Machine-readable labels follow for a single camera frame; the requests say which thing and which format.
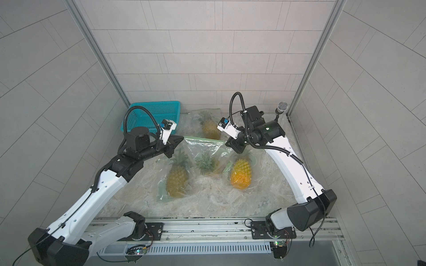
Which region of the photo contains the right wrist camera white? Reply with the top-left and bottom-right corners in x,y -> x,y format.
217,117 -> 241,140

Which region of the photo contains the right pineapple in bag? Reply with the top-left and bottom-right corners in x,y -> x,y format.
230,151 -> 252,190

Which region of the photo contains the left pineapple in bag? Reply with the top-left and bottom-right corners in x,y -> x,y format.
166,149 -> 190,198

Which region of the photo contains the pineapple in bag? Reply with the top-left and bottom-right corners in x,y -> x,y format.
166,149 -> 190,198
230,151 -> 252,190
199,111 -> 221,140

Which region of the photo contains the pineapple yellow orange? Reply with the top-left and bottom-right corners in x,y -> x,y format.
195,151 -> 220,175

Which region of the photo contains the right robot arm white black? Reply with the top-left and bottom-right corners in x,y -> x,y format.
217,117 -> 337,238

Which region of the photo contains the clear zip-top bag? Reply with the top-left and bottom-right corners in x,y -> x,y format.
156,148 -> 196,202
177,109 -> 221,140
183,136 -> 235,178
222,148 -> 257,191

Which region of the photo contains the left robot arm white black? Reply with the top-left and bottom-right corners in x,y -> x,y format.
28,133 -> 184,266

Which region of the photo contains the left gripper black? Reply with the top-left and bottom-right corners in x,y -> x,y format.
137,134 -> 183,161

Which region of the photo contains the teal plastic basket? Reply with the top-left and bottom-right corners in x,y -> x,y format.
120,101 -> 181,134

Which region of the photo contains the back pineapple in bag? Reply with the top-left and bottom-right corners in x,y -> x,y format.
199,111 -> 221,140

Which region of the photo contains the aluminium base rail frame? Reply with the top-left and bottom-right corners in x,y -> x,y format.
82,218 -> 345,261

